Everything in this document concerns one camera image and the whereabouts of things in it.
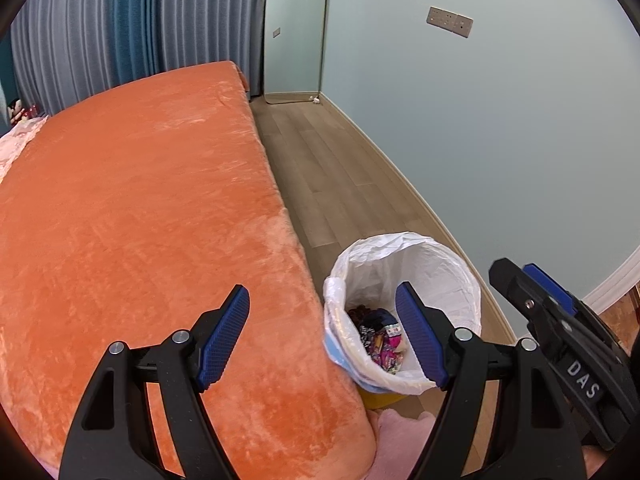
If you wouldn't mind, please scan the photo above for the wall socket plate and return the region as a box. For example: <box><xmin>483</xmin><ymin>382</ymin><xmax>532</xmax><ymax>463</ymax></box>
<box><xmin>426</xmin><ymin>6</ymin><xmax>474</xmax><ymax>39</ymax></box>

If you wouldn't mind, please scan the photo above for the yellow trash bin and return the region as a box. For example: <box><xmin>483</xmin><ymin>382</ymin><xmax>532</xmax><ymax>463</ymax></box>
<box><xmin>356</xmin><ymin>382</ymin><xmax>409</xmax><ymax>409</ymax></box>

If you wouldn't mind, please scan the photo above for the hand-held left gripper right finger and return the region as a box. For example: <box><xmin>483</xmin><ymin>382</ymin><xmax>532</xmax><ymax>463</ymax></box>
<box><xmin>395</xmin><ymin>281</ymin><xmax>587</xmax><ymax>480</ymax></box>

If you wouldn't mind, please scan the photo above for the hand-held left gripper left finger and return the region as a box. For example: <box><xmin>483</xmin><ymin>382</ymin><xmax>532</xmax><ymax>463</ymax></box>
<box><xmin>59</xmin><ymin>285</ymin><xmax>251</xmax><ymax>480</ymax></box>

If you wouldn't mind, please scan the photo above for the standing mirror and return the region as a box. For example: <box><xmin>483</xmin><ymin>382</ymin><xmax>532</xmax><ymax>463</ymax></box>
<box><xmin>262</xmin><ymin>0</ymin><xmax>332</xmax><ymax>106</ymax></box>

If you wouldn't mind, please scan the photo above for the small doll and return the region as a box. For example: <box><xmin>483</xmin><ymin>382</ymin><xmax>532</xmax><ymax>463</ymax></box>
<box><xmin>7</xmin><ymin>97</ymin><xmax>39</xmax><ymax>126</ymax></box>

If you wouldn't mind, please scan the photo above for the pink colourful wrapper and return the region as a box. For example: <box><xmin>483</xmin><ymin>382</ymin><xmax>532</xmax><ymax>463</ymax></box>
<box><xmin>372</xmin><ymin>330</ymin><xmax>409</xmax><ymax>374</ymax></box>

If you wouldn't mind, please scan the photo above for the pink quilt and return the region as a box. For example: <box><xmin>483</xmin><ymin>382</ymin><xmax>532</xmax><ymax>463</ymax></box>
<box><xmin>0</xmin><ymin>115</ymin><xmax>50</xmax><ymax>182</ymax></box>

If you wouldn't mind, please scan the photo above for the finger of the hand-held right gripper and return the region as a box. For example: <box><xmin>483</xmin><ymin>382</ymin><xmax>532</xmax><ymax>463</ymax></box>
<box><xmin>489</xmin><ymin>258</ymin><xmax>572</xmax><ymax>357</ymax></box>
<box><xmin>522</xmin><ymin>262</ymin><xmax>601</xmax><ymax>328</ymax></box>

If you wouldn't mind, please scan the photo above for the pink fluffy cloth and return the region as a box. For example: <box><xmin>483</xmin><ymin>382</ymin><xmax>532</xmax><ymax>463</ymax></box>
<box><xmin>367</xmin><ymin>407</ymin><xmax>451</xmax><ymax>480</ymax></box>

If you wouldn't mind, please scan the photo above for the orange plush blanket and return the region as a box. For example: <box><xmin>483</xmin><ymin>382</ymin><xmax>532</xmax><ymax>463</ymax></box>
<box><xmin>0</xmin><ymin>60</ymin><xmax>377</xmax><ymax>480</ymax></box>

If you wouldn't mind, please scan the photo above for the bin with white liner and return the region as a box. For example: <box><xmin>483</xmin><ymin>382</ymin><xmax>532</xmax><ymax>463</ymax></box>
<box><xmin>322</xmin><ymin>231</ymin><xmax>482</xmax><ymax>396</ymax></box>

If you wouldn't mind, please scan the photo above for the blue headboard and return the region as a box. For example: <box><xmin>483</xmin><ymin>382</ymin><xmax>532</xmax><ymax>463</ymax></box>
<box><xmin>0</xmin><ymin>35</ymin><xmax>15</xmax><ymax>133</ymax></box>

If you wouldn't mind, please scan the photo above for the dark blue wrapper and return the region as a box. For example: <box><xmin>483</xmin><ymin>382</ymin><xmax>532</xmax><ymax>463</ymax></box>
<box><xmin>367</xmin><ymin>309</ymin><xmax>399</xmax><ymax>331</ymax></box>

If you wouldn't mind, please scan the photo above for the grey curtain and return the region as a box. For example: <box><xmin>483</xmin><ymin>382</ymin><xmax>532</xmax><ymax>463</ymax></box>
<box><xmin>150</xmin><ymin>0</ymin><xmax>272</xmax><ymax>97</ymax></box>
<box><xmin>10</xmin><ymin>0</ymin><xmax>132</xmax><ymax>117</ymax></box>

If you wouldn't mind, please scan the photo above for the teal curtain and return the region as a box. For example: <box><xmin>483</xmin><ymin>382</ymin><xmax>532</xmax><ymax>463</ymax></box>
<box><xmin>107</xmin><ymin>0</ymin><xmax>167</xmax><ymax>86</ymax></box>

